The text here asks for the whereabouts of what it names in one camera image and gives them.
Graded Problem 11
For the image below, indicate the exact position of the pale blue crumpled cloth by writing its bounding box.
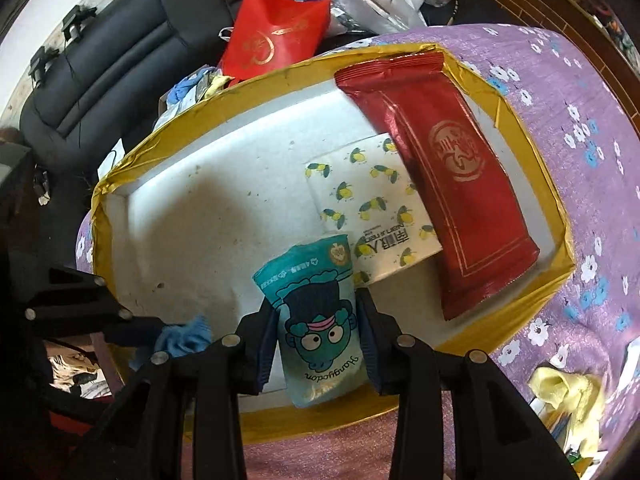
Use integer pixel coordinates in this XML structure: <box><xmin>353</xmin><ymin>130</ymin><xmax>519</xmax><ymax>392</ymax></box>
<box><xmin>154</xmin><ymin>66</ymin><xmax>236</xmax><ymax>128</ymax></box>

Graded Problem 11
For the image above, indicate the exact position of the black clip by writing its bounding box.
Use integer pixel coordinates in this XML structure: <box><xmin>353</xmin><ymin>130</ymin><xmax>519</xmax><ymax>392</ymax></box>
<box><xmin>27</xmin><ymin>46</ymin><xmax>60</xmax><ymax>83</ymax></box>
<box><xmin>61</xmin><ymin>5</ymin><xmax>98</xmax><ymax>41</ymax></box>

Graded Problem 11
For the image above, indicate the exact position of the wooden headboard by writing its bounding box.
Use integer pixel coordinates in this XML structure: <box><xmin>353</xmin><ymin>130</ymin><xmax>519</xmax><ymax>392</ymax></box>
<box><xmin>486</xmin><ymin>0</ymin><xmax>640</xmax><ymax>68</ymax></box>

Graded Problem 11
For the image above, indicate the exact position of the purple floral bedsheet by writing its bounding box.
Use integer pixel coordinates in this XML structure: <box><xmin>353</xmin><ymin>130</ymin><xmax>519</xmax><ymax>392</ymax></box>
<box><xmin>74</xmin><ymin>22</ymin><xmax>640</xmax><ymax>480</ymax></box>

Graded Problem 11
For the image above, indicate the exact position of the clear plastic bag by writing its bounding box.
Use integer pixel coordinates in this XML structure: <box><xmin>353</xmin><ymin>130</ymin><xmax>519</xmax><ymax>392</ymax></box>
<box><xmin>327</xmin><ymin>0</ymin><xmax>428</xmax><ymax>37</ymax></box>

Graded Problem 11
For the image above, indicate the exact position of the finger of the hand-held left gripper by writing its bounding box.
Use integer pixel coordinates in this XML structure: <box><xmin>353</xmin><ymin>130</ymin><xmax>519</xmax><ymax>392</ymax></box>
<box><xmin>24</xmin><ymin>265</ymin><xmax>168</xmax><ymax>348</ymax></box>

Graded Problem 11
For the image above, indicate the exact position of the dark red tissue packet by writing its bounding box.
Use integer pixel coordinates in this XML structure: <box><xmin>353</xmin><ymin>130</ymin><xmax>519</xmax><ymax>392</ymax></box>
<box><xmin>333</xmin><ymin>51</ymin><xmax>542</xmax><ymax>322</ymax></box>

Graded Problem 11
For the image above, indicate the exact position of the yellow-taped cardboard box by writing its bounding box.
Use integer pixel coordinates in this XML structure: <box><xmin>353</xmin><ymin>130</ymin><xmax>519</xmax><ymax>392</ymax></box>
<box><xmin>90</xmin><ymin>42</ymin><xmax>577</xmax><ymax>445</ymax></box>

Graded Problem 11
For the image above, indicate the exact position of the yellow cloth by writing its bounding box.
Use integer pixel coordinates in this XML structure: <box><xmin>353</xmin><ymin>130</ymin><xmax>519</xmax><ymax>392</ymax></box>
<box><xmin>529</xmin><ymin>366</ymin><xmax>608</xmax><ymax>453</ymax></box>

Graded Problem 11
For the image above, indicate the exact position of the red gift bag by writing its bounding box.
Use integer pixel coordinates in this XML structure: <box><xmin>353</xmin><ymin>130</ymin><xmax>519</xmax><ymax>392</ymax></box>
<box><xmin>217</xmin><ymin>0</ymin><xmax>332</xmax><ymax>83</ymax></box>

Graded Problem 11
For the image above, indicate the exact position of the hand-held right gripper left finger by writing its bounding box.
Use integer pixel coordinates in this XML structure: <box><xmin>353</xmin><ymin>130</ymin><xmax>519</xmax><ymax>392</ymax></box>
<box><xmin>65</xmin><ymin>304</ymin><xmax>280</xmax><ymax>480</ymax></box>

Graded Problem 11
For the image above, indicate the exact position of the lemon print tissue pack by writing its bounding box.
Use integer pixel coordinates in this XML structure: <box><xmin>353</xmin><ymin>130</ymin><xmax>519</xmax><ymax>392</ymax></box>
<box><xmin>304</xmin><ymin>133</ymin><xmax>443</xmax><ymax>283</ymax></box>

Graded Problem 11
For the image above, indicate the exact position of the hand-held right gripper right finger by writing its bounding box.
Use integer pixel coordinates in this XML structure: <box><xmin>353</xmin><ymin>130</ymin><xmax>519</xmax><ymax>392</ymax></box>
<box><xmin>356</xmin><ymin>289</ymin><xmax>577</xmax><ymax>480</ymax></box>

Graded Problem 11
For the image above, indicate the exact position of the black leather sofa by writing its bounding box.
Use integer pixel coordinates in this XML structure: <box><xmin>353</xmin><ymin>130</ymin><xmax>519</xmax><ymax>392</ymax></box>
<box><xmin>19</xmin><ymin>0</ymin><xmax>371</xmax><ymax>176</ymax></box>

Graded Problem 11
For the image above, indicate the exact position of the teal cartoon tissue packet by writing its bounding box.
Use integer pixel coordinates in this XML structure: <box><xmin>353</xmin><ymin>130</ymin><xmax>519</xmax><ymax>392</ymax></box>
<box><xmin>251</xmin><ymin>232</ymin><xmax>362</xmax><ymax>409</ymax></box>

